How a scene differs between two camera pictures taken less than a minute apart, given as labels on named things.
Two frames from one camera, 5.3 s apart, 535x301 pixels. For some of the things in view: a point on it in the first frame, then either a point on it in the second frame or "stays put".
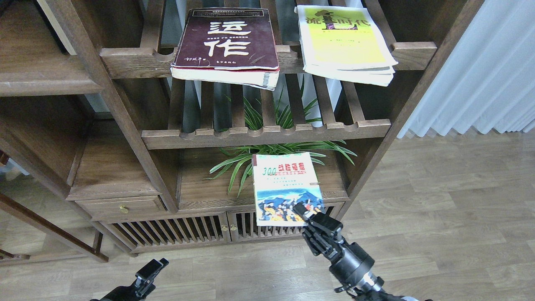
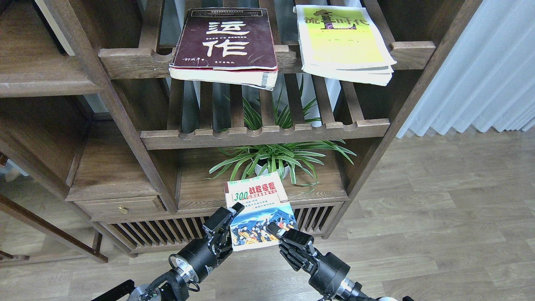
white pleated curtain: (489, 82) stays put
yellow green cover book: (344, 42) stays put
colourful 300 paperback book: (281, 181) -> (265, 201)
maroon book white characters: (225, 45) stays put
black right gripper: (322, 233) -> (327, 272)
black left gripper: (143, 285) -> (196, 258)
